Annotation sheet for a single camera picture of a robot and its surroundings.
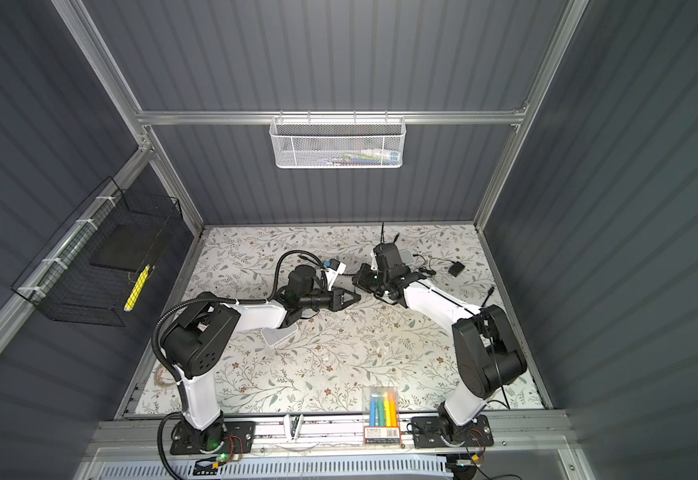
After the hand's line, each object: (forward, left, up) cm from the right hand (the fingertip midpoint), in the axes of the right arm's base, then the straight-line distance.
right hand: (354, 279), depth 89 cm
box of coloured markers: (-34, -7, -12) cm, 37 cm away
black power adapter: (+13, -36, -12) cm, 40 cm away
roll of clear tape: (-25, +54, -12) cm, 61 cm away
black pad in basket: (-3, +57, +19) cm, 60 cm away
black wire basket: (-8, +63, +17) cm, 65 cm away
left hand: (-5, -2, -2) cm, 6 cm away
